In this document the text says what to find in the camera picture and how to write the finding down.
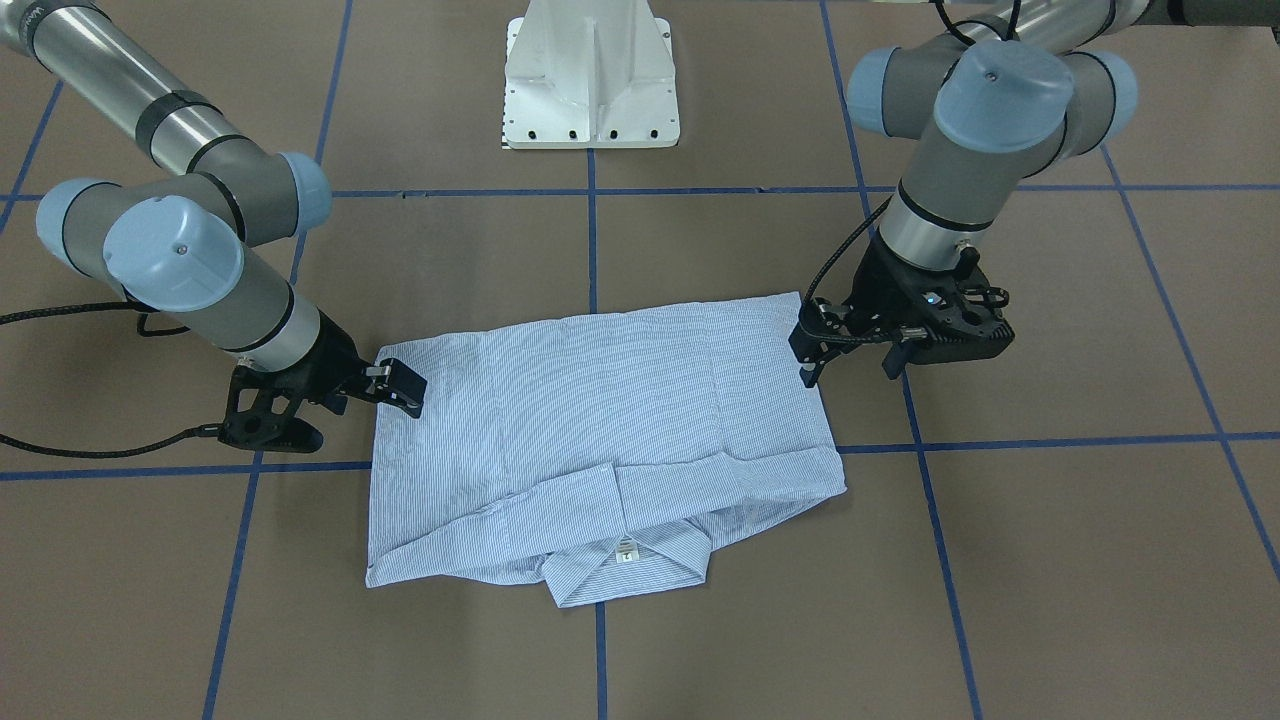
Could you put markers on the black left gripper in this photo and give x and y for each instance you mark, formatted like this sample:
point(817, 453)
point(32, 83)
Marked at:
point(874, 282)

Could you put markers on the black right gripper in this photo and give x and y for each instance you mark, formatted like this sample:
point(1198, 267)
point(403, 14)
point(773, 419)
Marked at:
point(332, 364)

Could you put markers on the light blue striped shirt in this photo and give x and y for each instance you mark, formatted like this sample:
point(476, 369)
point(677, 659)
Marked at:
point(602, 455)

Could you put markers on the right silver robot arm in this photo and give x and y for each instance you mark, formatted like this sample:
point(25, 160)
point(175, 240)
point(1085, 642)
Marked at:
point(186, 246)

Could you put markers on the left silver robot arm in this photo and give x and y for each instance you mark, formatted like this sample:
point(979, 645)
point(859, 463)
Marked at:
point(993, 100)

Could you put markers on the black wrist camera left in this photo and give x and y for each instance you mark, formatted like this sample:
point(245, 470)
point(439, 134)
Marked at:
point(961, 323)

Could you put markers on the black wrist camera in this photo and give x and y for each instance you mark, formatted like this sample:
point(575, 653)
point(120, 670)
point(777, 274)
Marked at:
point(961, 323)
point(262, 412)

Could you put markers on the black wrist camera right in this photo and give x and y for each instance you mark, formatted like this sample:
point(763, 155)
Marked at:
point(262, 412)

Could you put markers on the white camera mast base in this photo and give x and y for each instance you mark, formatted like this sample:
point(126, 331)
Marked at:
point(590, 75)

